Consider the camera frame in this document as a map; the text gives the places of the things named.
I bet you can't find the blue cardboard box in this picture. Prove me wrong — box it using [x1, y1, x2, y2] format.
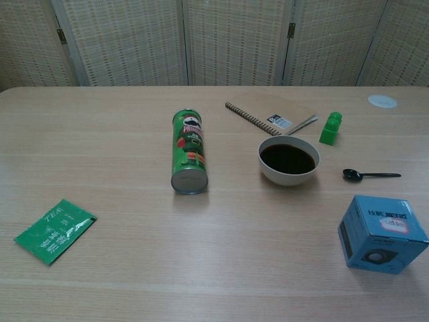
[337, 195, 429, 275]

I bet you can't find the green toy building block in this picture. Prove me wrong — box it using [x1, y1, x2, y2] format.
[318, 111, 343, 147]

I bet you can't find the brown spiral notebook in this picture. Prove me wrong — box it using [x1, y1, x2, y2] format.
[225, 95, 319, 137]

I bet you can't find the green tea sachet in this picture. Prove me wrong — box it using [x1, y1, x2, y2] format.
[13, 198, 99, 267]

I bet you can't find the green Pringles can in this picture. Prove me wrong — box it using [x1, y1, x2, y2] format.
[170, 107, 209, 196]

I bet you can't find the black plastic spoon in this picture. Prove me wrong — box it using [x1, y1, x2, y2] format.
[342, 168, 402, 182]

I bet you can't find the woven folding screen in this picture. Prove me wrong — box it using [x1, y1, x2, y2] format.
[0, 0, 429, 88]

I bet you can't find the dark coffee liquid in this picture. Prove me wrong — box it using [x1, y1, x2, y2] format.
[260, 144, 316, 175]

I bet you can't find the white ceramic bowl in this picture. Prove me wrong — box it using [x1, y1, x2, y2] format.
[257, 135, 322, 187]

